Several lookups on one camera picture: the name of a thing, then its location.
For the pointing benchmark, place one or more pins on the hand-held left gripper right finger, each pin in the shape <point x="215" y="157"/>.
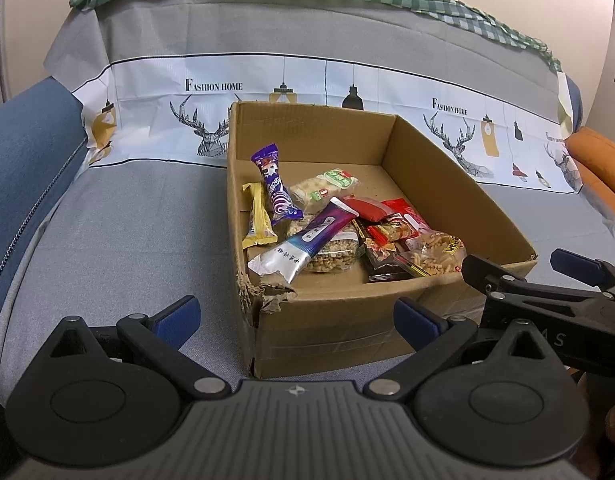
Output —
<point x="416" y="322"/>

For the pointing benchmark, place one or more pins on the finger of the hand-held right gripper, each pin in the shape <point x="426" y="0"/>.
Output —
<point x="582" y="267"/>
<point x="487" y="271"/>

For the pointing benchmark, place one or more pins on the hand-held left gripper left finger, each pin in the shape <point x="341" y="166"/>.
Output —
<point x="180" y="321"/>

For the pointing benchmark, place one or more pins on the clear packet of golden snacks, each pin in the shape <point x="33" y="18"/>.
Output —
<point x="437" y="255"/>

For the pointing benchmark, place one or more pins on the black snack packet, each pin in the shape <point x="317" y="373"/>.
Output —
<point x="380" y="266"/>

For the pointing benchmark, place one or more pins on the brown cardboard box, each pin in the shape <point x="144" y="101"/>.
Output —
<point x="327" y="340"/>

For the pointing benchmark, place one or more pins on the small red gold candy packet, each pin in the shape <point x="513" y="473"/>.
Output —
<point x="392" y="232"/>

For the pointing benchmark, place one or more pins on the clear peanut brittle packet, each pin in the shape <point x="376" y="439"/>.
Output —
<point x="337" y="254"/>

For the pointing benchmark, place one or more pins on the dark red snack packet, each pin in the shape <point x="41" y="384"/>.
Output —
<point x="370" y="207"/>

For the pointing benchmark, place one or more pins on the yellow snack bar packet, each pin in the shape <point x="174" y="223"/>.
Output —
<point x="258" y="220"/>

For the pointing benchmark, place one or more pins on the purple silver long packet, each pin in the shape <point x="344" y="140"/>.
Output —
<point x="307" y="237"/>

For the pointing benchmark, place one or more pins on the green white pastry packet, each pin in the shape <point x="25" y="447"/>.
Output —
<point x="320" y="190"/>

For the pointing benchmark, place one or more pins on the purple snack packet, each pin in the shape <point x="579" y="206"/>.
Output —
<point x="275" y="185"/>

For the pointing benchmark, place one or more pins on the orange cushion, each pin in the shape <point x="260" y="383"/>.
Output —
<point x="602" y="170"/>

